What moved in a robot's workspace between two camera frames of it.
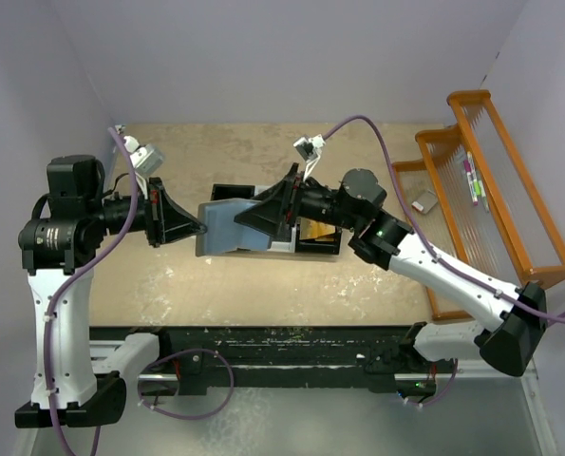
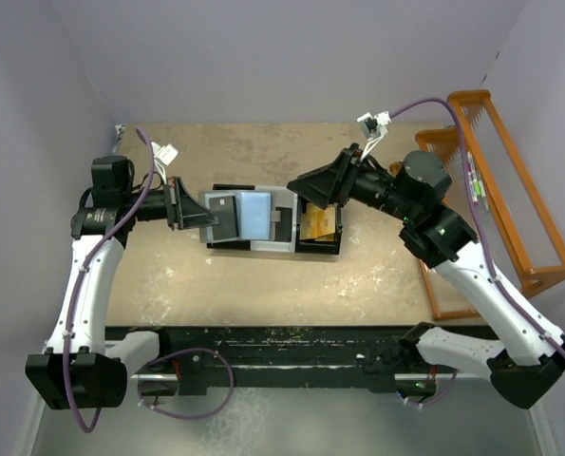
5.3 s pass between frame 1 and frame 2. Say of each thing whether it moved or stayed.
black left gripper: moved
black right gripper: moved
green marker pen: stayed
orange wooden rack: stayed
